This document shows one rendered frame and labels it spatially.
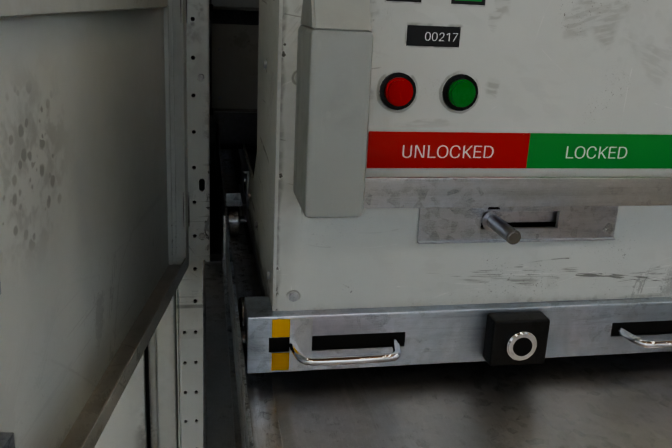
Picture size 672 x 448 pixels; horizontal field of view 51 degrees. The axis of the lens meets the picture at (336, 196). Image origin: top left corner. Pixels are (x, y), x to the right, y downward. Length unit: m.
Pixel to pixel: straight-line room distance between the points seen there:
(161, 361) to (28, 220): 0.58
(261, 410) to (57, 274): 0.22
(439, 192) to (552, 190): 0.11
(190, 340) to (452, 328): 0.48
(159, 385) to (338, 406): 0.48
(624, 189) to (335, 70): 0.33
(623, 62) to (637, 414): 0.34
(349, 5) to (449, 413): 0.39
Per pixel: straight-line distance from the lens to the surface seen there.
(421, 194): 0.64
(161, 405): 1.15
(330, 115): 0.53
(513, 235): 0.67
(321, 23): 0.53
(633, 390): 0.81
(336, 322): 0.70
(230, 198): 1.10
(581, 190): 0.70
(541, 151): 0.72
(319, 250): 0.68
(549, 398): 0.76
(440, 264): 0.72
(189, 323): 1.08
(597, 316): 0.80
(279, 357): 0.71
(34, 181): 0.57
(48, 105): 0.59
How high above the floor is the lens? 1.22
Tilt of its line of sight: 16 degrees down
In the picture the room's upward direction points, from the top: 3 degrees clockwise
